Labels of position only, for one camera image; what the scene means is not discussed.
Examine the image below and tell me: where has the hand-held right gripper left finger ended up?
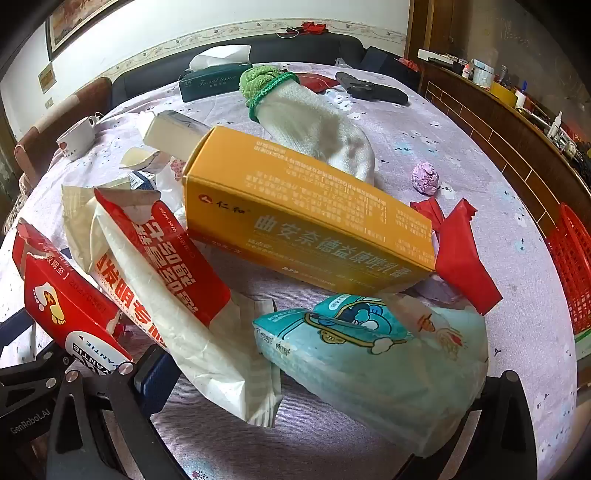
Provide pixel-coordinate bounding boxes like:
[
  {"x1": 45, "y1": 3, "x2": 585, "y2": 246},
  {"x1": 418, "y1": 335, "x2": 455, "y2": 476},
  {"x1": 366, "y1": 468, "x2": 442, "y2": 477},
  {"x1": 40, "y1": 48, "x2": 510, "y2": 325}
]
[{"x1": 46, "y1": 344, "x2": 185, "y2": 480}]

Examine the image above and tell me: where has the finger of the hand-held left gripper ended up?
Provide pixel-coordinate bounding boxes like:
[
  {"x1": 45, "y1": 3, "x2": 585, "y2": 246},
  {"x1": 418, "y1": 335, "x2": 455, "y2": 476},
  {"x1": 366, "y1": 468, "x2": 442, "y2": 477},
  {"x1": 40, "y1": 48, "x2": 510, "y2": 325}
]
[
  {"x1": 0, "y1": 310, "x2": 35, "y2": 344},
  {"x1": 0, "y1": 350, "x2": 63, "y2": 409}
]

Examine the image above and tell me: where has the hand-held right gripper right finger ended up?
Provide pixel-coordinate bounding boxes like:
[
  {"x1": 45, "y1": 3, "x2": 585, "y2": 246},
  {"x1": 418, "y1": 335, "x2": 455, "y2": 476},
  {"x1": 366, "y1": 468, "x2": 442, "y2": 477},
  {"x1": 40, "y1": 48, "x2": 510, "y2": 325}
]
[{"x1": 406, "y1": 369, "x2": 539, "y2": 480}]

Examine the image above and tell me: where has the red footprint packet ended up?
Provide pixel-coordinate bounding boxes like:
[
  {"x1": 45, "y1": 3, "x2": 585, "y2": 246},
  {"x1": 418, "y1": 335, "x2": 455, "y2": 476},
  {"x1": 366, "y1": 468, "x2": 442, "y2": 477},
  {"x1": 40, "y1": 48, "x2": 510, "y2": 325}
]
[{"x1": 11, "y1": 220, "x2": 136, "y2": 386}]

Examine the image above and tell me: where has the red white wipe packet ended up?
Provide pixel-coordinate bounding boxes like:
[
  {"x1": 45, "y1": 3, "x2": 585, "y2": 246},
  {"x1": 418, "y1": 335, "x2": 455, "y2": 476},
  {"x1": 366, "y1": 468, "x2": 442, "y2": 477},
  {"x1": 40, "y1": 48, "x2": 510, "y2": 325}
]
[{"x1": 62, "y1": 185, "x2": 283, "y2": 425}]

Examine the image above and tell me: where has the light blue tissue packet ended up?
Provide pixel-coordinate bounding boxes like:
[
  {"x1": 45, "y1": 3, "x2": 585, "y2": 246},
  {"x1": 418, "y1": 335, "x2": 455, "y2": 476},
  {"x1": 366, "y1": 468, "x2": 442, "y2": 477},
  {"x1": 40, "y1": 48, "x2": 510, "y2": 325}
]
[{"x1": 253, "y1": 293, "x2": 490, "y2": 457}]

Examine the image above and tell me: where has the red plastic basket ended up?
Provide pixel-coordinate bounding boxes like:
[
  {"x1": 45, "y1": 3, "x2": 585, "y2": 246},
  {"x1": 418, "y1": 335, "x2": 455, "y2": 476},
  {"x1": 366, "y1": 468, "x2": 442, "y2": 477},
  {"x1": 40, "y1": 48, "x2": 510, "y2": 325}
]
[{"x1": 546, "y1": 202, "x2": 591, "y2": 337}]

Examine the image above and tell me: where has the orange medicine box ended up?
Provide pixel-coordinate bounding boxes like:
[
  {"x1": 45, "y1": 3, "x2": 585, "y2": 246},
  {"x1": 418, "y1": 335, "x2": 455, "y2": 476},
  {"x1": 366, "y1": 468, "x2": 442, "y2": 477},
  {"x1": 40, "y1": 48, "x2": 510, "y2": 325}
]
[{"x1": 182, "y1": 126, "x2": 437, "y2": 296}]

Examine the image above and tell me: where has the red plastic wrapper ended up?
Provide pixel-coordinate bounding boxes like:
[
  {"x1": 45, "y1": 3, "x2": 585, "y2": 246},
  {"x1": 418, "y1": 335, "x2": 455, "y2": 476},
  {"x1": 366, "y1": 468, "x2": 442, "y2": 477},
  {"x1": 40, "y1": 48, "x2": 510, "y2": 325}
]
[{"x1": 409, "y1": 198, "x2": 504, "y2": 315}]

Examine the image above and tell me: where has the blue white medicine box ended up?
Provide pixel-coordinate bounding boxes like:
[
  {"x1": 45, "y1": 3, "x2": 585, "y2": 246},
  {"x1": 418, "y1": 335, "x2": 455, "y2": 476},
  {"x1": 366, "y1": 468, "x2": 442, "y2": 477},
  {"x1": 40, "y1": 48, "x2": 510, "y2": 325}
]
[{"x1": 129, "y1": 170, "x2": 160, "y2": 191}]

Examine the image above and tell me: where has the white cup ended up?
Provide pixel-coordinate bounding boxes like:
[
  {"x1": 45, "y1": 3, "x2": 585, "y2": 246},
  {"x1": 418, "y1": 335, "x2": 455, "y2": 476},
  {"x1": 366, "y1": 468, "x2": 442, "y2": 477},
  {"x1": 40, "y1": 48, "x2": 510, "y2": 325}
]
[{"x1": 56, "y1": 115, "x2": 100, "y2": 161}]

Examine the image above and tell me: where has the torn white cardboard piece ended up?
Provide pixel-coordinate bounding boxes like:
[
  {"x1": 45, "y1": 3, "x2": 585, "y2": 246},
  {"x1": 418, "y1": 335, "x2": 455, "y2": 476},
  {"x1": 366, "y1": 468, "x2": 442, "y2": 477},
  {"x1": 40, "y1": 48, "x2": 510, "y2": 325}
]
[{"x1": 120, "y1": 148, "x2": 172, "y2": 173}]

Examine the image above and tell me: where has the brown chair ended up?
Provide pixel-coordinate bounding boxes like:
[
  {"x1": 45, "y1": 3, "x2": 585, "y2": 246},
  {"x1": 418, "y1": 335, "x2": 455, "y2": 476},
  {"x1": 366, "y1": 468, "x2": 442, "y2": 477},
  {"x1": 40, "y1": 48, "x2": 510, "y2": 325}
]
[{"x1": 14, "y1": 76, "x2": 112, "y2": 185}]

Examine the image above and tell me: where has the purple crumpled paper ball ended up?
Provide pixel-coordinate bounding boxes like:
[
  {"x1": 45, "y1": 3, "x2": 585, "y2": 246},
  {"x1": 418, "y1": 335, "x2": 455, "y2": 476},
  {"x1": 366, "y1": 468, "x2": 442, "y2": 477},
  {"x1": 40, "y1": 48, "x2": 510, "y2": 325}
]
[{"x1": 412, "y1": 162, "x2": 443, "y2": 197}]

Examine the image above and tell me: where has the floral purple tablecloth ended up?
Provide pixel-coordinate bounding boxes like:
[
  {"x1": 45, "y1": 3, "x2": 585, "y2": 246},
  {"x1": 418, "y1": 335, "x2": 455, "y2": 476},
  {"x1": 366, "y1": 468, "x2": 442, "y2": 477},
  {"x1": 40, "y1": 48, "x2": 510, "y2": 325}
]
[{"x1": 0, "y1": 60, "x2": 579, "y2": 480}]

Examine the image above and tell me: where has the black sofa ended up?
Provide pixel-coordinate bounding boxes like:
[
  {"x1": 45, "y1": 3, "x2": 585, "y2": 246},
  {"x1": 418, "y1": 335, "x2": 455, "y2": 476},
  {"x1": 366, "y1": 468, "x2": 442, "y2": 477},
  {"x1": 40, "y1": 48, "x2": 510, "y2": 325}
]
[{"x1": 111, "y1": 33, "x2": 372, "y2": 108}]

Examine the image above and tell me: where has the white work glove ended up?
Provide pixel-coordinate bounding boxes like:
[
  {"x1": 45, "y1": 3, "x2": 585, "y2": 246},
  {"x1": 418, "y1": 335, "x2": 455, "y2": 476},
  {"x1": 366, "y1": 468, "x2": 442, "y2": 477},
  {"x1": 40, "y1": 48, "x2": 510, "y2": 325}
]
[{"x1": 247, "y1": 74, "x2": 378, "y2": 184}]

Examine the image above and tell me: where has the dark green tissue box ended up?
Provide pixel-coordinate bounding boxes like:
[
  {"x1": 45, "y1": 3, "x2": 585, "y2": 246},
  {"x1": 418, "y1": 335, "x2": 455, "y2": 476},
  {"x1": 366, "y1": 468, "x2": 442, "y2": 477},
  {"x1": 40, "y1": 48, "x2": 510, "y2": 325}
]
[{"x1": 178, "y1": 53, "x2": 253, "y2": 103}]

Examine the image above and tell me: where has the framed horse painting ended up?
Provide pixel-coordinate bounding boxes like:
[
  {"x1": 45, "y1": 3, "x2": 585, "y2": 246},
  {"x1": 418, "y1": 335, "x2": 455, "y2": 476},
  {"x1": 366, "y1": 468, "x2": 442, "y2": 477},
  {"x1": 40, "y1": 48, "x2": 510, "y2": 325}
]
[{"x1": 46, "y1": 0, "x2": 112, "y2": 62}]

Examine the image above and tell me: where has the green cloth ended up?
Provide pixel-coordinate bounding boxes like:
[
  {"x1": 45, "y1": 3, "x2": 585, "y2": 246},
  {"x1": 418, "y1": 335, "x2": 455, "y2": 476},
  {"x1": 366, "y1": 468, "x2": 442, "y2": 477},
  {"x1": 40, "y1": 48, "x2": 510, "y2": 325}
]
[{"x1": 239, "y1": 66, "x2": 296, "y2": 108}]

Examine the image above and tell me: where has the red pouch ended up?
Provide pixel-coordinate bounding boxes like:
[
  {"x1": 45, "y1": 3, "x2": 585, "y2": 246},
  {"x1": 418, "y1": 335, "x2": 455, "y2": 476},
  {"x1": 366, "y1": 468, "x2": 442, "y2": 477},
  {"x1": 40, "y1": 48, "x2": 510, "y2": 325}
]
[{"x1": 295, "y1": 72, "x2": 343, "y2": 94}]

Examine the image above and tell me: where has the light blue box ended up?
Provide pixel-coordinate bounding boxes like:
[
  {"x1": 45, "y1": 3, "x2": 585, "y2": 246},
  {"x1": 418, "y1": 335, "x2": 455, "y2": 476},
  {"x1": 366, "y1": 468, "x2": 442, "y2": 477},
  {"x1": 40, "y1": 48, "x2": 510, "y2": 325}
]
[{"x1": 471, "y1": 60, "x2": 496, "y2": 87}]

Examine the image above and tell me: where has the black toy pistol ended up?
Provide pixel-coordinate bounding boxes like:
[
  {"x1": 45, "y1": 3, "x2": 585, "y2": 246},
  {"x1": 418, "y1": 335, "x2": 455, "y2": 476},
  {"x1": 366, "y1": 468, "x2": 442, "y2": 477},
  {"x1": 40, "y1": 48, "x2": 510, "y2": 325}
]
[{"x1": 335, "y1": 71, "x2": 410, "y2": 105}]

